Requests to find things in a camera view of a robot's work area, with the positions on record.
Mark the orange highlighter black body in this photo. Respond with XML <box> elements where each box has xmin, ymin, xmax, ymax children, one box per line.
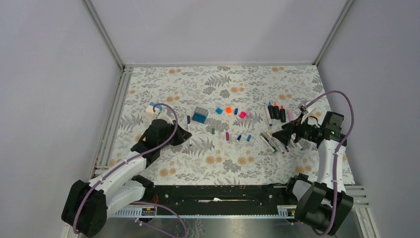
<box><xmin>273</xmin><ymin>103</ymin><xmax>280</xmax><ymax>119</ymax></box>

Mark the cream blue toy brick block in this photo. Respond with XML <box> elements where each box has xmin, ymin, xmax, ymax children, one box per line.
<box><xmin>145</xmin><ymin>102</ymin><xmax>162</xmax><ymax>116</ymax></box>

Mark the thin white green pen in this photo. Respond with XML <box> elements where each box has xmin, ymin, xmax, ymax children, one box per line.
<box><xmin>260</xmin><ymin>134</ymin><xmax>277</xmax><ymax>153</ymax></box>

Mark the blue white whiteboard marker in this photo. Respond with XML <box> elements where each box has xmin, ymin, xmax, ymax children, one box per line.
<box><xmin>264</xmin><ymin>104</ymin><xmax>273</xmax><ymax>126</ymax></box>

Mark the purple cable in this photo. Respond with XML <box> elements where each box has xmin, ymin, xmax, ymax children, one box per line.
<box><xmin>72</xmin><ymin>103</ymin><xmax>188</xmax><ymax>238</ymax></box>
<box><xmin>300</xmin><ymin>90</ymin><xmax>356</xmax><ymax>237</ymax></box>

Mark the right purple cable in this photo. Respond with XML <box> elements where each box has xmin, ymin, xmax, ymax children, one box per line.
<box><xmin>300</xmin><ymin>90</ymin><xmax>356</xmax><ymax>237</ymax></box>

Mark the floral patterned table mat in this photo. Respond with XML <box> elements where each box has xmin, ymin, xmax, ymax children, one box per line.
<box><xmin>99</xmin><ymin>65</ymin><xmax>324</xmax><ymax>185</ymax></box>

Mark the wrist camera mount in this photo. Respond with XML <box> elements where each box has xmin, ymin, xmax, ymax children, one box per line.
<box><xmin>298</xmin><ymin>104</ymin><xmax>315</xmax><ymax>123</ymax></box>
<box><xmin>157</xmin><ymin>112</ymin><xmax>173</xmax><ymax>124</ymax></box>

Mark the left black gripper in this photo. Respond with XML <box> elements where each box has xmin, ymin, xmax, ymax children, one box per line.
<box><xmin>158</xmin><ymin>119</ymin><xmax>191</xmax><ymax>149</ymax></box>

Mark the light blue pen cap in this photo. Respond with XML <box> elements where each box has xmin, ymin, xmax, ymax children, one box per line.
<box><xmin>215</xmin><ymin>108</ymin><xmax>223</xmax><ymax>115</ymax></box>

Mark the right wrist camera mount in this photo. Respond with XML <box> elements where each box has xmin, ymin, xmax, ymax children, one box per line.
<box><xmin>298</xmin><ymin>104</ymin><xmax>315</xmax><ymax>123</ymax></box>

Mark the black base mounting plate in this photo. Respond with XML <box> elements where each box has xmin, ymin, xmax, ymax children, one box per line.
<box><xmin>123</xmin><ymin>178</ymin><xmax>317</xmax><ymax>217</ymax></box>

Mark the white blue acrylic marker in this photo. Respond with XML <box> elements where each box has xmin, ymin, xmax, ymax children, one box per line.
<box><xmin>187</xmin><ymin>115</ymin><xmax>192</xmax><ymax>147</ymax></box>

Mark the pink highlighter black body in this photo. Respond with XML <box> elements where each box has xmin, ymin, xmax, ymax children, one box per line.
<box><xmin>279</xmin><ymin>105</ymin><xmax>286</xmax><ymax>123</ymax></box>

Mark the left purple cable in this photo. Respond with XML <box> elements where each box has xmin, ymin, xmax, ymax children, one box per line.
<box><xmin>72</xmin><ymin>103</ymin><xmax>188</xmax><ymax>238</ymax></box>

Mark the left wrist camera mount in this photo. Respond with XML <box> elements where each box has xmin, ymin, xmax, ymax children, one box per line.
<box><xmin>157</xmin><ymin>112</ymin><xmax>173</xmax><ymax>124</ymax></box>

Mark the light pink pen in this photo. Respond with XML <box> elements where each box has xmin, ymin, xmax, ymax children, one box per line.
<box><xmin>287</xmin><ymin>109</ymin><xmax>295</xmax><ymax>121</ymax></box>

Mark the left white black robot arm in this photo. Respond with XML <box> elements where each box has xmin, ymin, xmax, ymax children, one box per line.
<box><xmin>61</xmin><ymin>119</ymin><xmax>192</xmax><ymax>238</ymax></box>

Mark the blue highlighter black body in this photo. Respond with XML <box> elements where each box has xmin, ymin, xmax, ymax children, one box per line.
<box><xmin>267</xmin><ymin>102</ymin><xmax>275</xmax><ymax>119</ymax></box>

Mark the blue grey toy brick block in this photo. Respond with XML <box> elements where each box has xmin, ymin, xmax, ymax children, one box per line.
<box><xmin>192</xmin><ymin>107</ymin><xmax>209</xmax><ymax>124</ymax></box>

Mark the teal green gel pen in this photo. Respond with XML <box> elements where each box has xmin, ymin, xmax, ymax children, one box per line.
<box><xmin>261</xmin><ymin>133</ymin><xmax>278</xmax><ymax>153</ymax></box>

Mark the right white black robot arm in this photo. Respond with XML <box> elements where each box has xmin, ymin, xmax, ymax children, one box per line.
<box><xmin>272</xmin><ymin>112</ymin><xmax>354</xmax><ymax>236</ymax></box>

